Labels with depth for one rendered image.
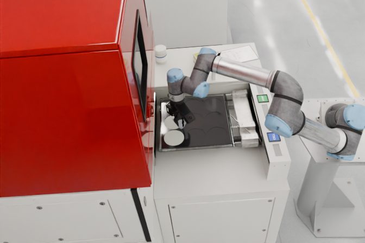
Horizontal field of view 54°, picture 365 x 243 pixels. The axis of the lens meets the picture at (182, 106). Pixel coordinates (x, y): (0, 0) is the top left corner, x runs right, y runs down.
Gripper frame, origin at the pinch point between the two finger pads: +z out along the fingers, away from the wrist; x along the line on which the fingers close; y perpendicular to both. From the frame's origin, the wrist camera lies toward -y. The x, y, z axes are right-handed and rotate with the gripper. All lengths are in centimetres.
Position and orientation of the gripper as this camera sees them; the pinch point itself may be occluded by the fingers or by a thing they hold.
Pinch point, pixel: (182, 127)
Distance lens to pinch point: 182.5
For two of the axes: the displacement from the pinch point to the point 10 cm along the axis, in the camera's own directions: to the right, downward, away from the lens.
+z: 0.6, 7.1, 7.0
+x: -7.3, 5.2, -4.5
